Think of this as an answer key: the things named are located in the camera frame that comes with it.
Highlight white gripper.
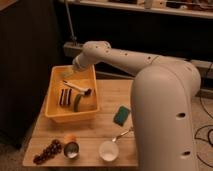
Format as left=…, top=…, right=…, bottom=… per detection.
left=61, top=54, right=90, bottom=78

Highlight white handled dish brush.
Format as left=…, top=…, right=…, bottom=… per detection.
left=63, top=80, right=92, bottom=96

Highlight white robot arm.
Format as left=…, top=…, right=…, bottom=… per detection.
left=72, top=41, right=201, bottom=171

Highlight small metal cup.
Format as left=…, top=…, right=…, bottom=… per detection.
left=64, top=142, right=79, bottom=159

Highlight yellow plastic bin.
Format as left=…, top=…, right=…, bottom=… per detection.
left=45, top=65, right=99, bottom=123

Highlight striped brown white sponge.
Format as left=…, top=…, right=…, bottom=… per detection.
left=59, top=89, right=72, bottom=106

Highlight green zucchini toy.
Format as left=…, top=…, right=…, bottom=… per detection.
left=74, top=94, right=82, bottom=112

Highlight metal vertical pole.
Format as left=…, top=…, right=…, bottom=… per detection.
left=64, top=0, right=77, bottom=45

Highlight orange toy fruit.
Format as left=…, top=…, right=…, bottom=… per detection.
left=64, top=134, right=76, bottom=144

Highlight green scrub sponge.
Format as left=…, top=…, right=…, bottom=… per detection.
left=113, top=106, right=131, bottom=126

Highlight dark grape bunch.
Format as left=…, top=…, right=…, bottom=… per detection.
left=33, top=139, right=62, bottom=165

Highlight silver metal fork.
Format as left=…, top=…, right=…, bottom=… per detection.
left=112, top=127, right=133, bottom=142

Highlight white bowl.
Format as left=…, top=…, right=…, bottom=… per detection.
left=99, top=141, right=119, bottom=162

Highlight grey metal shelf rail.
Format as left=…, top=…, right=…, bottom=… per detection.
left=63, top=41, right=207, bottom=76

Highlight black cables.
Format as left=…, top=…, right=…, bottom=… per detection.
left=193, top=61, right=213, bottom=169

